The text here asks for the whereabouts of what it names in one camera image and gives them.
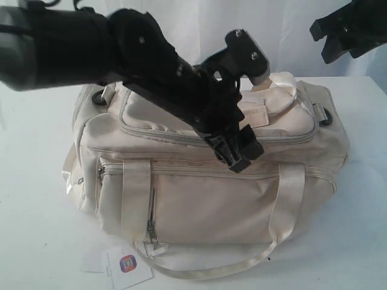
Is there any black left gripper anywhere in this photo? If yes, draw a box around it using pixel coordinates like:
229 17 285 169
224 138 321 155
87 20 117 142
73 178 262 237
120 51 263 173

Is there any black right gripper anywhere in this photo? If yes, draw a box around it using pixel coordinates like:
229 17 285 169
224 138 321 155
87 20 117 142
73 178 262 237
310 0 386 64

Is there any beige fabric duffel bag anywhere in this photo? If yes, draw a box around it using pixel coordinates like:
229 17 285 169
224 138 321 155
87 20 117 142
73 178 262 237
62 72 350 280

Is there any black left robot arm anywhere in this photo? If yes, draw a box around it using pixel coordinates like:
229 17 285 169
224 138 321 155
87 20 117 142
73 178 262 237
1 1 270 173

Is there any white paper hang tag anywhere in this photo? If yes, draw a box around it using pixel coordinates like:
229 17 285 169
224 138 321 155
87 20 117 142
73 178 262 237
80 243 153 289

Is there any white backdrop curtain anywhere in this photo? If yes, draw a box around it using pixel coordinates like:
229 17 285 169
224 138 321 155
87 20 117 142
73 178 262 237
0 0 387 127

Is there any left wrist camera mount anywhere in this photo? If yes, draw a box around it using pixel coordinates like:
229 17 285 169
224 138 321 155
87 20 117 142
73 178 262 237
197 29 270 86

